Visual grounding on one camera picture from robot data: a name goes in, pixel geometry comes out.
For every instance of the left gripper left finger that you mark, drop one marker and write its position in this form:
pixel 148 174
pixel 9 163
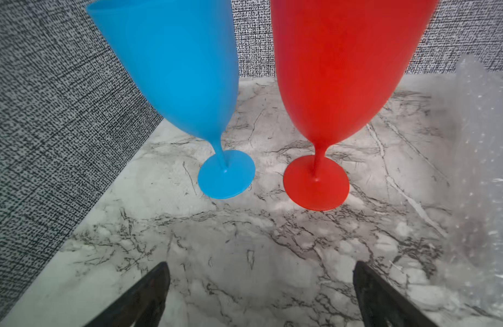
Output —
pixel 141 305

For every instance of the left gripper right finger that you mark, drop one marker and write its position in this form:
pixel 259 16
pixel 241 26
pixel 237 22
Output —
pixel 382 305

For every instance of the clear bubble wrap sheet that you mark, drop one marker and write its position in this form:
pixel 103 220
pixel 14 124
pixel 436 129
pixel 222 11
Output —
pixel 477 231

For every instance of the red wine glass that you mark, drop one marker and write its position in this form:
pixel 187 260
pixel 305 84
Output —
pixel 337 64

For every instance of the blue wine glass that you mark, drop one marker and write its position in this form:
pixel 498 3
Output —
pixel 182 56

